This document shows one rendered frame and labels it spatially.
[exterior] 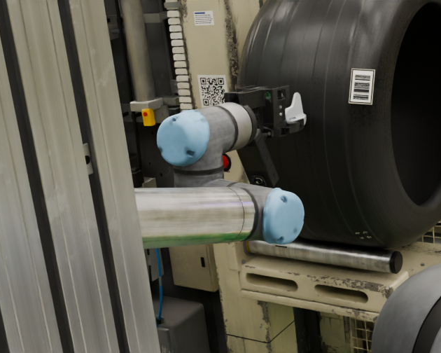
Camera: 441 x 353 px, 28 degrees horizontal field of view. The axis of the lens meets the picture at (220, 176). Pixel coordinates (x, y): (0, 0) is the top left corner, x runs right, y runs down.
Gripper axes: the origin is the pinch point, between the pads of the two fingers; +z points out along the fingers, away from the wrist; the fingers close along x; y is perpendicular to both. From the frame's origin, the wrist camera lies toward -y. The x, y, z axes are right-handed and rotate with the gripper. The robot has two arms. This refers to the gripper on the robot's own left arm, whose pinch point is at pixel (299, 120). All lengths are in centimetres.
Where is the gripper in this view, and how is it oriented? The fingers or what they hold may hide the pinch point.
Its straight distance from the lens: 155.2
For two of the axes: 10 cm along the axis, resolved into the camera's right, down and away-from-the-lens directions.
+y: -0.5, -9.8, -2.0
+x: -8.1, -0.7, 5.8
